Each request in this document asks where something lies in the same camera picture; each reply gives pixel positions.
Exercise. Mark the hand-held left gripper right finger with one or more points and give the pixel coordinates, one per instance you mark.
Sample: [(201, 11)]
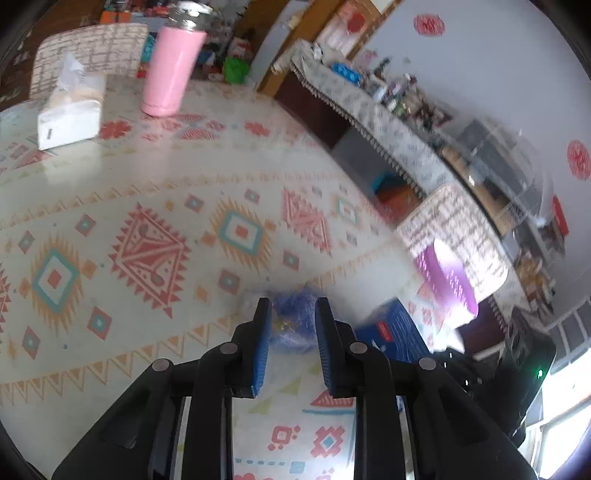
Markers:
[(325, 355)]

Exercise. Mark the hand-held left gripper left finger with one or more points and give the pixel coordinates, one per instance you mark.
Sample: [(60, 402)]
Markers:
[(261, 350)]

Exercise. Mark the blue plastic wrapper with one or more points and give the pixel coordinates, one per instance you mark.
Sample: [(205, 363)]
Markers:
[(293, 323)]

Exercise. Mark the blue box with red label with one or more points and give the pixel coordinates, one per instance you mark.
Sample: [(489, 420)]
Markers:
[(392, 334)]

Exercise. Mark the purple trash bag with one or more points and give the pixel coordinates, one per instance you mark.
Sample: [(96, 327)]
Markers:
[(448, 281)]

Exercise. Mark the patterned fabric chair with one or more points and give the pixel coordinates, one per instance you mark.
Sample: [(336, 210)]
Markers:
[(92, 50), (452, 221)]

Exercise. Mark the clear display cover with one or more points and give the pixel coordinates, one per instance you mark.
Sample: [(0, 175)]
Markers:
[(498, 161)]

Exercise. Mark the sideboard with patterned runner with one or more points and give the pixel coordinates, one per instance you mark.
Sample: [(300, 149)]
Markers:
[(369, 120)]

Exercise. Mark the green plastic bag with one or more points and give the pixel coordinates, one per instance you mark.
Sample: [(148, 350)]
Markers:
[(236, 69)]

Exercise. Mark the pink thermos bottle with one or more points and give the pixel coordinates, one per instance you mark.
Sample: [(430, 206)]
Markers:
[(171, 69)]

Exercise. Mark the white tissue pack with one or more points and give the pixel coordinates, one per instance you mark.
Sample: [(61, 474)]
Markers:
[(69, 115)]

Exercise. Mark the cluttered side table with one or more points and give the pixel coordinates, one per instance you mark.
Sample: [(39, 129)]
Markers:
[(134, 11)]

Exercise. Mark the round red wall decoration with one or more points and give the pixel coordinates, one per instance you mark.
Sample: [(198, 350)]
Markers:
[(429, 24), (578, 159)]

